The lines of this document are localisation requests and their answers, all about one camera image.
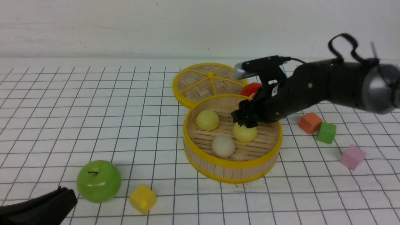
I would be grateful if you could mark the pink cube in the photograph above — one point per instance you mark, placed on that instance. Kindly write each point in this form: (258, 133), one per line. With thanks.
(352, 157)

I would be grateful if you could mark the green cube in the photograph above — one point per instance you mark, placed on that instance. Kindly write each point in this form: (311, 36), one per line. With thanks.
(327, 133)

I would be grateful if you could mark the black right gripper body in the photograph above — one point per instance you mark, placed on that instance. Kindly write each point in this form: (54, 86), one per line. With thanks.
(306, 87)

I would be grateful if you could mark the woven bamboo steamer lid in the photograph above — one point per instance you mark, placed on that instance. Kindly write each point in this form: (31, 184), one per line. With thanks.
(204, 80)

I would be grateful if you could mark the orange cube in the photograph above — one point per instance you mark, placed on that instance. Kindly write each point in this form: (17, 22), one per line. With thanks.
(310, 123)

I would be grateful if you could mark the green apple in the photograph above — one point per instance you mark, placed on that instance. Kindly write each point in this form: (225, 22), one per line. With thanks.
(98, 181)

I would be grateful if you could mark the pale yellow bun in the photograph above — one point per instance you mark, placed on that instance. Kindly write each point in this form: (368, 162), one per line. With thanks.
(207, 120)
(243, 134)

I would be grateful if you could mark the white cream bun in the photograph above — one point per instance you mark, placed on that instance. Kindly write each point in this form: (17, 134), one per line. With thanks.
(223, 146)

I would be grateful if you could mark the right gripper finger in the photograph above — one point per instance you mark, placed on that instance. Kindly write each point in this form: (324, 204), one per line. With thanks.
(243, 116)
(250, 122)

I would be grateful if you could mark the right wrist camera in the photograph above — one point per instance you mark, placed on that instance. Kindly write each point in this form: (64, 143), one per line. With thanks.
(266, 68)

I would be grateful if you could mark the yellow cube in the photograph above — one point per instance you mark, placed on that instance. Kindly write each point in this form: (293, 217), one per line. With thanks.
(143, 199)

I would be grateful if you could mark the bamboo steamer tray yellow rim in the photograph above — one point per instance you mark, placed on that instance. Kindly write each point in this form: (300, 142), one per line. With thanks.
(250, 161)

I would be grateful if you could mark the red tomato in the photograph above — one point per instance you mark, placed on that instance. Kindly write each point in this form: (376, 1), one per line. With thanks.
(251, 89)

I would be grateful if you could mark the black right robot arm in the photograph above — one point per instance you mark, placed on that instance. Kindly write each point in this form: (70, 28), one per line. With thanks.
(366, 85)

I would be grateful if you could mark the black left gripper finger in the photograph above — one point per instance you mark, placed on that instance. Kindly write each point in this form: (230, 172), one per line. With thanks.
(49, 209)

